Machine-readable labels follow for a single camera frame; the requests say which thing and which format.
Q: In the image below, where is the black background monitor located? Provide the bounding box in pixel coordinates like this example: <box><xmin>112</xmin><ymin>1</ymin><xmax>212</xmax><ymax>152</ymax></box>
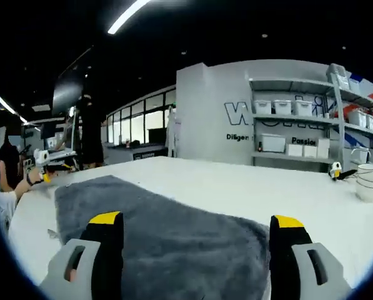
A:
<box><xmin>148</xmin><ymin>127</ymin><xmax>168</xmax><ymax>145</ymax></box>

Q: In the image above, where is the grey counter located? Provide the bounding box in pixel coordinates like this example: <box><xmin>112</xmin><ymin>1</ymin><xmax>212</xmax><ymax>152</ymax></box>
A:
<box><xmin>102</xmin><ymin>142</ymin><xmax>169</xmax><ymax>166</ymax></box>

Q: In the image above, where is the grey towel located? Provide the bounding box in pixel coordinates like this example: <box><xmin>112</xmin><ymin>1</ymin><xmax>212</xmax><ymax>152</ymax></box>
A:
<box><xmin>47</xmin><ymin>174</ymin><xmax>273</xmax><ymax>300</ymax></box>

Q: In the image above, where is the grey metal shelving unit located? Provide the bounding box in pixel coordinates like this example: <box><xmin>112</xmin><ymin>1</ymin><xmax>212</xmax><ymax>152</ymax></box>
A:
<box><xmin>247</xmin><ymin>77</ymin><xmax>344</xmax><ymax>166</ymax></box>
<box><xmin>328</xmin><ymin>63</ymin><xmax>373</xmax><ymax>171</ymax></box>

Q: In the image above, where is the spare hand-held gripper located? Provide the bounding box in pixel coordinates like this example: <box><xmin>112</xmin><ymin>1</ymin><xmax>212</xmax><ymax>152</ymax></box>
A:
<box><xmin>327</xmin><ymin>161</ymin><xmax>358</xmax><ymax>183</ymax></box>

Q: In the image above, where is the glass window wall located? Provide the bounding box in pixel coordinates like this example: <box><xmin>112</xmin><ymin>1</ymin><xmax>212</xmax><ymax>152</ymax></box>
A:
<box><xmin>106</xmin><ymin>88</ymin><xmax>178</xmax><ymax>147</ymax></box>

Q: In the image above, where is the white hanging coat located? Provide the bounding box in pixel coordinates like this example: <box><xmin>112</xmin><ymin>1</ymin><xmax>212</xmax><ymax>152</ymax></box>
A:
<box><xmin>165</xmin><ymin>107</ymin><xmax>182</xmax><ymax>158</ymax></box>

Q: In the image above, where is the row of white bins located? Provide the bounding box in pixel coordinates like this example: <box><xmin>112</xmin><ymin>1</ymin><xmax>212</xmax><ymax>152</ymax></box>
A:
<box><xmin>347</xmin><ymin>107</ymin><xmax>373</xmax><ymax>136</ymax></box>

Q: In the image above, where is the clear storage bin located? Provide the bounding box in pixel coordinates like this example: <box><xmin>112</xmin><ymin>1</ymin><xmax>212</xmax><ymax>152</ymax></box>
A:
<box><xmin>326</xmin><ymin>62</ymin><xmax>351</xmax><ymax>92</ymax></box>

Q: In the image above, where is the dark hanging display panel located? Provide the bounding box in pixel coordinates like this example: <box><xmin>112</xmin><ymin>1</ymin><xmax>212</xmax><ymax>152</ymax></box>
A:
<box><xmin>52</xmin><ymin>72</ymin><xmax>84</xmax><ymax>115</ymax></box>

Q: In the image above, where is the black monitor stand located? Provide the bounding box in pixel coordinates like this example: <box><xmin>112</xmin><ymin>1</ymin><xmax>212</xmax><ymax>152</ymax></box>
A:
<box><xmin>46</xmin><ymin>148</ymin><xmax>79</xmax><ymax>171</ymax></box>

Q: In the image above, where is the long ceiling light strip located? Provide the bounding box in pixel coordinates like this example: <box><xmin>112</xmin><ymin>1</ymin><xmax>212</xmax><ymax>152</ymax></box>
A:
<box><xmin>107</xmin><ymin>0</ymin><xmax>152</xmax><ymax>36</ymax></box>

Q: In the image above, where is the white ceramic cup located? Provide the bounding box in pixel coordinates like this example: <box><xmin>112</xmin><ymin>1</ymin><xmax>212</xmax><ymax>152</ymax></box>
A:
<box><xmin>355</xmin><ymin>163</ymin><xmax>373</xmax><ymax>203</ymax></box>

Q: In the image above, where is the person's right hand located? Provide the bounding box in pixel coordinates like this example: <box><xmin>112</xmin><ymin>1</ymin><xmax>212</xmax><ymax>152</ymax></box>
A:
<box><xmin>64</xmin><ymin>267</ymin><xmax>78</xmax><ymax>283</ymax></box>

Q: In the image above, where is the large white storage box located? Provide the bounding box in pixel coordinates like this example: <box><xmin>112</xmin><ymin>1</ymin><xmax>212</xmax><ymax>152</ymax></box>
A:
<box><xmin>261</xmin><ymin>133</ymin><xmax>287</xmax><ymax>153</ymax></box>

